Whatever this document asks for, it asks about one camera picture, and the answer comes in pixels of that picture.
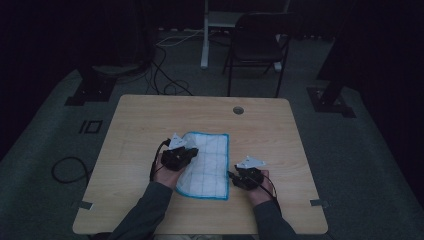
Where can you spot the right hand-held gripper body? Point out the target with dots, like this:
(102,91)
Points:
(251,176)

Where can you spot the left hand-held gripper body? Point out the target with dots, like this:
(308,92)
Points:
(175,159)

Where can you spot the white cloth with blue trim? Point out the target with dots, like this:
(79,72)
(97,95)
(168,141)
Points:
(210,166)

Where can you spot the person's left hand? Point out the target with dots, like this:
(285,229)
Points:
(168,178)

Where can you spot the person's right hand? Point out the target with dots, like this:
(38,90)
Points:
(260,195)

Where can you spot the grey table grommet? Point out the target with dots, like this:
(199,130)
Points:
(238,110)

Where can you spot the black folding chair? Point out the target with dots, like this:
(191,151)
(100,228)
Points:
(258,46)

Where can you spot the black stand with base plate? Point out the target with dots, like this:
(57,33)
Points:
(330,100)
(91,90)

